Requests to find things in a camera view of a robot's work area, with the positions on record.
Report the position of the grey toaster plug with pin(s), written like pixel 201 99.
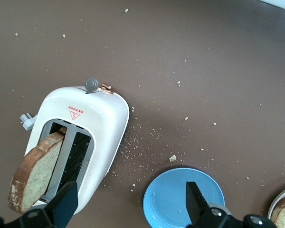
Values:
pixel 27 121

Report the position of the bread crumb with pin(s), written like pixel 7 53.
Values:
pixel 172 158

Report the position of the beige plate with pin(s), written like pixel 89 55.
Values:
pixel 274 204

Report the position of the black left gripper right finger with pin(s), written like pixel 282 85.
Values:
pixel 197 206

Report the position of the white toaster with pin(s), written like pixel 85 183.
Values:
pixel 104 118

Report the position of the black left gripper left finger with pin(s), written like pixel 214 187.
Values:
pixel 64 204

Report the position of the blue plate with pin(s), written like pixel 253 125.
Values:
pixel 168 197

